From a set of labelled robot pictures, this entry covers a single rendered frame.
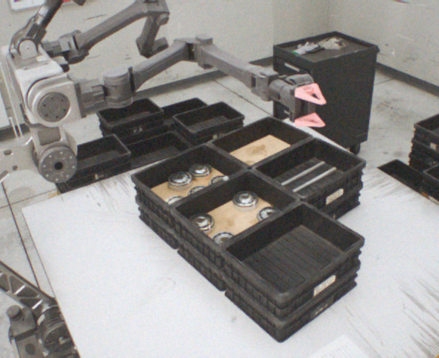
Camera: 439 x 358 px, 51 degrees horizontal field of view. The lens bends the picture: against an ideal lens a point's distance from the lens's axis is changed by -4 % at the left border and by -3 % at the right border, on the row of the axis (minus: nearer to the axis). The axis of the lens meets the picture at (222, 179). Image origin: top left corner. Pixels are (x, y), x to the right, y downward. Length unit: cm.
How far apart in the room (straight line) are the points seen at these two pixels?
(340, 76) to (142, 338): 235
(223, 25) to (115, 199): 331
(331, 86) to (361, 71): 28
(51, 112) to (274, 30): 446
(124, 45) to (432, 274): 370
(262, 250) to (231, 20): 385
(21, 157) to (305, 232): 108
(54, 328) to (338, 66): 238
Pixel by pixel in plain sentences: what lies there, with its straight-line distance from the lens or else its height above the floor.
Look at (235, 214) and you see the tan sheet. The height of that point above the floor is 83.
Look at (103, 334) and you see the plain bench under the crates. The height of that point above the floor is 70.
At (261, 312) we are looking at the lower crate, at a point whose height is 77.
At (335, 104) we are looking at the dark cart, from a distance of 348.
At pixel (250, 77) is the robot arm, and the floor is 146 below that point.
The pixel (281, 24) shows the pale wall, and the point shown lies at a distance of 572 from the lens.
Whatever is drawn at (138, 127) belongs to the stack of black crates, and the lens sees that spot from 329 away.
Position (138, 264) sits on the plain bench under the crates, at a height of 70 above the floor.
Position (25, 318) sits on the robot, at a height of 28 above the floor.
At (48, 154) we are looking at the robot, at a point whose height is 119.
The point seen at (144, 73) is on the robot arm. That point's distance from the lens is 153.
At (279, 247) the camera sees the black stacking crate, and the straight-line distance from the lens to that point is 175.
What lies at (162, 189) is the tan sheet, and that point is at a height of 83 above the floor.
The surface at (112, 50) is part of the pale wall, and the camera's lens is 480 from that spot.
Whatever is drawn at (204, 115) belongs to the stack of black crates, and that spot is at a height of 53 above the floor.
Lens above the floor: 199
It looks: 34 degrees down
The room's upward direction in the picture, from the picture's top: 3 degrees counter-clockwise
